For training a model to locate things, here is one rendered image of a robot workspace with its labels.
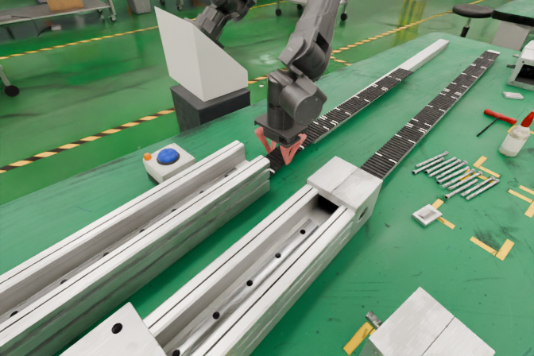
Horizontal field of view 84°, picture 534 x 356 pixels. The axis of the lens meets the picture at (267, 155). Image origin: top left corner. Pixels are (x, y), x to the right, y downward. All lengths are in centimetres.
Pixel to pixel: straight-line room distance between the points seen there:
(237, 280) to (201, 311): 6
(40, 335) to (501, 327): 62
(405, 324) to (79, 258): 46
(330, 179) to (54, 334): 46
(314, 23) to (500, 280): 53
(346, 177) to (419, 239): 18
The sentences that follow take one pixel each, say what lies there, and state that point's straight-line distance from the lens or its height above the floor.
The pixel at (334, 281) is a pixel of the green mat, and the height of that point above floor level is 78.
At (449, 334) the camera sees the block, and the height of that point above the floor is 87.
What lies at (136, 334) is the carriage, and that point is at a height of 90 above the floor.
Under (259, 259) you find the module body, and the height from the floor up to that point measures 82.
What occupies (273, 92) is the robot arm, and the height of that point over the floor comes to 98.
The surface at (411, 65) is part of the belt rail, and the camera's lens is 124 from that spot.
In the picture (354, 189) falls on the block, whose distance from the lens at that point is 53.
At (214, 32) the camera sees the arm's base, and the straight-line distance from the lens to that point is 96.
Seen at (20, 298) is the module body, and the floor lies 83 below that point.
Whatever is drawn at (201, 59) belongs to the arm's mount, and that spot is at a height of 91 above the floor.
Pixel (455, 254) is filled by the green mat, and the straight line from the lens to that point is 64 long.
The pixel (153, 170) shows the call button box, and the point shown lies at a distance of 65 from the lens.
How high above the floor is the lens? 124
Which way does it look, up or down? 39 degrees down
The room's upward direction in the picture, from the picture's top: straight up
